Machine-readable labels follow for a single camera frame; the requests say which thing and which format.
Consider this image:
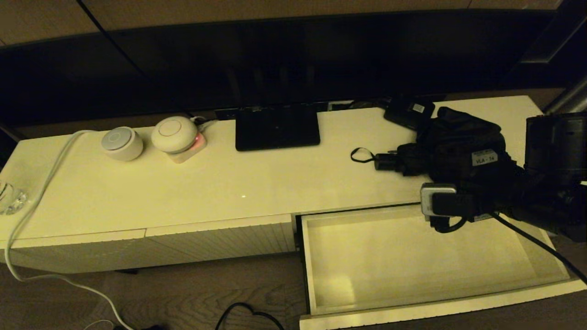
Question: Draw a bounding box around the thin black wall cable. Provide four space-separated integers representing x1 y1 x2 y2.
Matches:
77 0 195 116

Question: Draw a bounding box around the white ribbed curved cabinet panel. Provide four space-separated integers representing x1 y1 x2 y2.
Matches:
0 229 148 275

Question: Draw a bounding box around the black looped cable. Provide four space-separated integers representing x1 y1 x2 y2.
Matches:
216 302 285 330

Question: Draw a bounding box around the white ribbed drawer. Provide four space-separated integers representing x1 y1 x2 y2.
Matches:
296 202 587 330

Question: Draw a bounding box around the clear glass object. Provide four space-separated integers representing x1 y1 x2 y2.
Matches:
0 180 29 215

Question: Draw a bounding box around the white speaker with grey top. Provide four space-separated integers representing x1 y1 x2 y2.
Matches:
100 126 144 161

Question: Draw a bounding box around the black television screen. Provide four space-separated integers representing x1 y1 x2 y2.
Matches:
0 10 587 129

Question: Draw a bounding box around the black folding umbrella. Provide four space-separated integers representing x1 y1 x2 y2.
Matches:
350 106 519 185

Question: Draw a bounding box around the small black set-top box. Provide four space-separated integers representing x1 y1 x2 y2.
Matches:
384 98 436 132

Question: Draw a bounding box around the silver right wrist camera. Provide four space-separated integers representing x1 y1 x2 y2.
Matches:
420 182 460 221

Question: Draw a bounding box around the black flat TV base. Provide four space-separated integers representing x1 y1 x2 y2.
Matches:
235 104 321 152

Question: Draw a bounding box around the grey pleated curtain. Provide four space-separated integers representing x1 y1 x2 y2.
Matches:
543 76 587 115

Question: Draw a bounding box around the white dome-shaped device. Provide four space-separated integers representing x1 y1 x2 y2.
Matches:
151 116 199 154

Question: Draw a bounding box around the white power strip red light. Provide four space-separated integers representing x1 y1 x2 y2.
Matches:
167 133 208 164

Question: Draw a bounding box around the thick white power cable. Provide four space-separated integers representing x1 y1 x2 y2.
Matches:
6 130 134 330

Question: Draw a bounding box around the dark wooden cabinet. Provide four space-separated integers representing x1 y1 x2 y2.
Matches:
518 0 587 88

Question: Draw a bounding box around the white TV cabinet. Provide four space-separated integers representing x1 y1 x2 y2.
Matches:
0 95 587 275

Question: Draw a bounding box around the white ribbed flat cabinet panel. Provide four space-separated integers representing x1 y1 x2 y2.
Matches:
146 214 296 266

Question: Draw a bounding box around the white plug with cord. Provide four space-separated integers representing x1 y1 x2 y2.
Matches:
190 117 221 133

